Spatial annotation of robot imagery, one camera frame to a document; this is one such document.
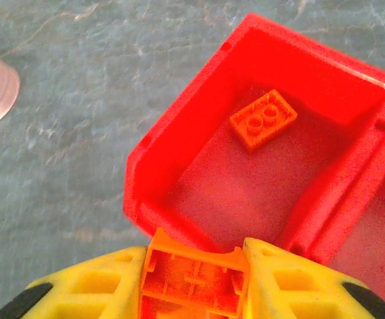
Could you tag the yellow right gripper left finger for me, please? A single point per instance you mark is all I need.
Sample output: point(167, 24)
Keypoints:
point(89, 292)

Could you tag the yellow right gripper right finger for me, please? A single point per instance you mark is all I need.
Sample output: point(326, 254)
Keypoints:
point(298, 292)

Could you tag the orange lattice lego piece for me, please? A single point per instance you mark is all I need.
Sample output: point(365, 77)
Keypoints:
point(192, 282)

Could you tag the orange lego plate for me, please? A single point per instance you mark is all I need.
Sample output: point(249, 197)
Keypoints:
point(262, 123)

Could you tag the red three-compartment bin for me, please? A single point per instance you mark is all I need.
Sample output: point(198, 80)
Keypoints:
point(192, 109)

